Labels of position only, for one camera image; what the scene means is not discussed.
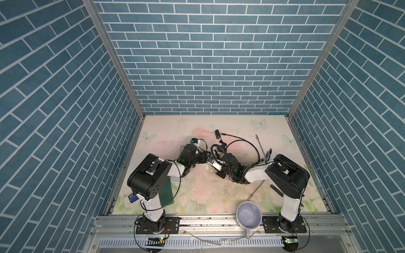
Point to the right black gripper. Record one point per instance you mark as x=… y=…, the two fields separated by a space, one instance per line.
x=219 y=175

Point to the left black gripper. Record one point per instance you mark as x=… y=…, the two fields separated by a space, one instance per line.
x=203 y=156

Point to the black power adapter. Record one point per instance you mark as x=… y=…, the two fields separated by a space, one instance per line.
x=218 y=152
x=218 y=137

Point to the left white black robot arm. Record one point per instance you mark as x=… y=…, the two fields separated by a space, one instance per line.
x=147 y=180

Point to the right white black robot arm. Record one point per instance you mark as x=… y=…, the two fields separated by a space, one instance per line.
x=289 y=177

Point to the lavender mug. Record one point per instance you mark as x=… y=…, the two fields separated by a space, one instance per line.
x=249 y=217

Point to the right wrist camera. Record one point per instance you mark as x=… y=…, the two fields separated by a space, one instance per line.
x=215 y=164

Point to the green network switch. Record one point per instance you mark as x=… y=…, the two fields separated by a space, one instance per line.
x=166 y=194

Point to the green handled pliers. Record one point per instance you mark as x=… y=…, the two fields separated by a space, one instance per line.
x=277 y=190

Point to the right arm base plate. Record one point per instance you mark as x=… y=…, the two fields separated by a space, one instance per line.
x=278 y=224

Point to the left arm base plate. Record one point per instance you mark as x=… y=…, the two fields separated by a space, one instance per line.
x=167 y=225

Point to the aluminium frame rail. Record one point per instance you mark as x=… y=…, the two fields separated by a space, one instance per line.
x=326 y=233

